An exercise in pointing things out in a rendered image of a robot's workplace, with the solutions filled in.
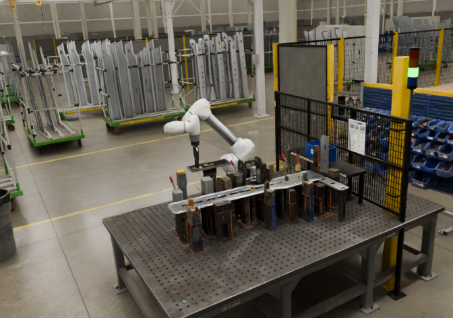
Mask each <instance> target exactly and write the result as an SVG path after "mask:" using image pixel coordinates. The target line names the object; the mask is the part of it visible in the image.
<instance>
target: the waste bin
mask: <svg viewBox="0 0 453 318"><path fill-rule="evenodd" d="M10 210H11V199H10V191H9V190H7V189H0V262H2V261H5V260H7V259H9V258H10V257H12V256H13V255H14V254H15V253H16V250H17V249H16V241H15V237H14V233H13V226H12V220H11V212H10Z"/></svg>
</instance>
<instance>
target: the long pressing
mask: <svg viewBox="0 0 453 318"><path fill-rule="evenodd" d="M306 172H307V173H308V176H307V180H309V181H311V182H314V181H318V179H321V178H324V176H322V175H320V174H318V173H316V172H314V171H312V170H306ZM303 173H304V171H302V172H297V173H294V174H288V177H289V181H285V176H282V177H276V178H273V179H272V180H271V181H270V184H273V185H270V188H271V189H273V190H276V189H286V188H289V187H294V186H297V185H301V183H302V178H303ZM301 176H302V177H301ZM278 182H281V183H278ZM261 186H264V184H261V185H245V186H242V187H237V188H234V189H228V190H225V191H220V192H216V193H211V194H208V195H203V196H199V197H194V198H192V199H193V203H195V202H199V201H203V202H201V203H195V204H196V205H197V206H198V207H199V208H205V207H208V206H211V205H213V203H214V202H217V201H222V200H226V199H227V200H229V201H232V200H236V199H241V198H244V197H249V196H252V195H257V194H260V193H263V192H264V187H262V188H259V189H256V190H255V191H252V190H250V191H245V192H242V193H240V191H244V190H248V187H253V188H256V187H261ZM232 193H237V194H234V195H229V194H232ZM223 195H226V197H220V196H223ZM218 197H220V198H218ZM212 198H214V199H212ZM207 199H212V200H209V201H206V200H207ZM187 204H188V199H186V200H183V201H178V202H174V203H170V204H168V209H170V211H171V212H172V213H173V214H181V213H184V212H187V210H186V206H184V207H182V205H187Z"/></svg>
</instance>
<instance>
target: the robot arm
mask: <svg viewBox="0 0 453 318"><path fill-rule="evenodd" d="M199 119H200V120H202V121H205V122H206V123H207V124H208V125H209V126H210V127H211V128H213V130H215V132H217V134H219V136H221V137H222V138H223V139H224V140H225V141H226V142H227V143H228V144H229V145H230V146H231V150H232V151H233V152H232V153H230V154H225V155H224V156H222V157H221V159H223V158H225V159H227V160H228V161H231V160H232V161H233V163H234V165H235V168H236V169H237V170H238V165H237V163H238V160H242V161H246V160H247V159H248V158H249V157H250V155H251V154H252V152H253V150H254V146H255V145H254V144H253V142H252V141H251V140H250V139H241V138H236V137H235V136H234V135H233V134H232V133H231V132H230V131H229V130H228V129H227V128H226V127H225V126H224V125H223V124H222V123H221V122H220V121H219V120H218V119H217V118H216V117H215V116H214V115H213V114H212V113H211V110H210V103H209V102H208V101H207V100H206V99H204V98H203V99H200V100H198V101H197V102H195V103H194V104H193V105H192V106H191V108H190V109H189V110H188V111H187V112H186V114H185V116H184V117H183V118H182V121H173V122H170V123H167V124H166V125H165V126H164V132H165V133H166V134H167V135H181V134H184V133H188V134H189V140H190V141H191V146H192V148H193V157H194V161H195V167H196V168H199V150H198V145H199V144H200V121H199ZM221 167H222V169H223V170H224V171H225V172H233V173H235V168H234V166H233V165H232V164H230V165H226V166H221Z"/></svg>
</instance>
